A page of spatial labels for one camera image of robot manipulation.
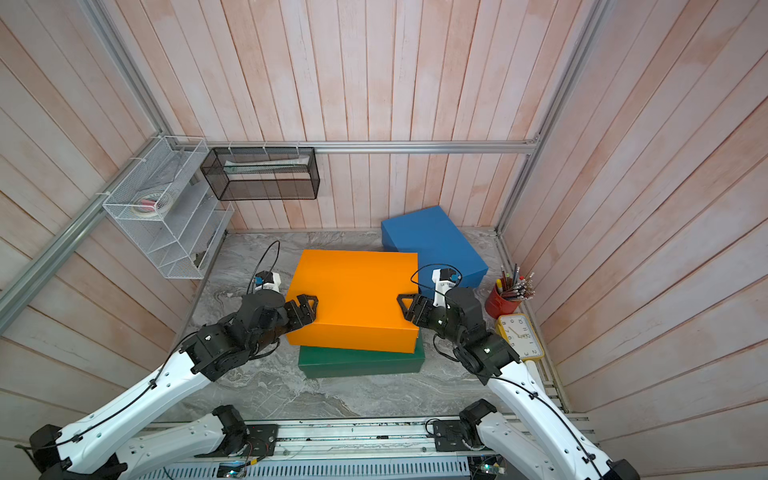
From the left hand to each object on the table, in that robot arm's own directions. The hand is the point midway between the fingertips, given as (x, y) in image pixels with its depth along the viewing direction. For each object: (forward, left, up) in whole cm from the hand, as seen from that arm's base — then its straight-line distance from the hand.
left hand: (309, 312), depth 73 cm
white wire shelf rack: (+16, +36, +7) cm, 40 cm away
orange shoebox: (+1, -12, +4) cm, 13 cm away
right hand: (+3, -24, +2) cm, 24 cm away
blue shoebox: (+32, -38, -10) cm, 51 cm away
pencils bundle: (+10, -56, -3) cm, 57 cm away
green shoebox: (-10, -4, -9) cm, 14 cm away
